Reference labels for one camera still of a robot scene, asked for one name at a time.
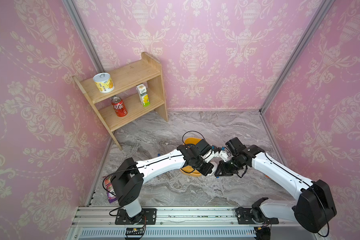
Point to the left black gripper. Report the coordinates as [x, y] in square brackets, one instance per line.
[207, 170]

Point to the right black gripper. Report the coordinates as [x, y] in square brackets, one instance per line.
[224, 171]

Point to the yellow plastic basin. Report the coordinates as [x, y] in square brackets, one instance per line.
[188, 170]

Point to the white wiping cloth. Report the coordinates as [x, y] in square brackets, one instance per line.
[215, 166]

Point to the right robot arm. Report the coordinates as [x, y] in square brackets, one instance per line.
[313, 205]

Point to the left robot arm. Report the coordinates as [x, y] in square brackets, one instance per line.
[128, 179]

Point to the green white juice carton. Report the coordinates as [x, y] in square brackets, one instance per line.
[143, 94]

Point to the purple tissue pack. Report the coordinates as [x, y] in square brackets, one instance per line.
[109, 189]

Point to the red cola can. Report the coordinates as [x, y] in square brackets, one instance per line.
[119, 106]

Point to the wooden two-tier shelf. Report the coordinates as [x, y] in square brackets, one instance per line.
[148, 71]

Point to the yellow white tin can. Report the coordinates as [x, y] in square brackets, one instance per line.
[104, 82]

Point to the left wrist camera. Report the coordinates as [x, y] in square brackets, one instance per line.
[213, 153]

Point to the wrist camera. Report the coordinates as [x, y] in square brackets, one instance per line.
[213, 153]
[236, 148]

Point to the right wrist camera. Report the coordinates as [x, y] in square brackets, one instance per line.
[236, 148]

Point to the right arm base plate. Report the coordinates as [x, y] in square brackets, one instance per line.
[250, 216]

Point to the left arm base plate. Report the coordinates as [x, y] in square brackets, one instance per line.
[146, 217]

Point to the aluminium front rail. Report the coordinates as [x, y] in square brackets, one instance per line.
[184, 223]

